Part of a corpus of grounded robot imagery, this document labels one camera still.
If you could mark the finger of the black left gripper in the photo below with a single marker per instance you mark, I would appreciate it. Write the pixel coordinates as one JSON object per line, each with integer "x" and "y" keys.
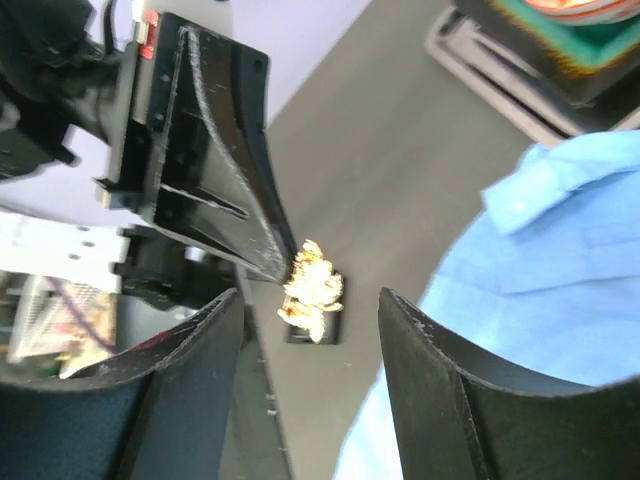
{"x": 189, "y": 152}

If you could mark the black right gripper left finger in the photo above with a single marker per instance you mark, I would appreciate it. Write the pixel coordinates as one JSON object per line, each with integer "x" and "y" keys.
{"x": 155, "y": 411}

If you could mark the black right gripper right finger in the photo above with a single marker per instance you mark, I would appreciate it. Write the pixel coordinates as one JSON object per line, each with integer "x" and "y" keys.
{"x": 462, "y": 412}

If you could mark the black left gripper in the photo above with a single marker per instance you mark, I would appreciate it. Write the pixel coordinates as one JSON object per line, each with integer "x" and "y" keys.
{"x": 54, "y": 76}

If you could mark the light blue button shirt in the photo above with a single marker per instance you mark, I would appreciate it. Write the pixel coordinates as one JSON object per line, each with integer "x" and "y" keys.
{"x": 546, "y": 277}

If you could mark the blue gold leaf brooch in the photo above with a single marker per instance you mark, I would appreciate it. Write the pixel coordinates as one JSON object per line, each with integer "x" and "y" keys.
{"x": 310, "y": 260}

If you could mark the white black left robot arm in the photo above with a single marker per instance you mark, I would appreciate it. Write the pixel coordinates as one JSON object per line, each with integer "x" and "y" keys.
{"x": 138, "y": 261}

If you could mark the small black square tray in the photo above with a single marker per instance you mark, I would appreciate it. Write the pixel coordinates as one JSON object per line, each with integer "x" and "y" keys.
{"x": 307, "y": 299}

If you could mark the silver metal tray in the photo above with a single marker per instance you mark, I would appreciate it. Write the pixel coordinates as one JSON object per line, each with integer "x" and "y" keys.
{"x": 509, "y": 86}

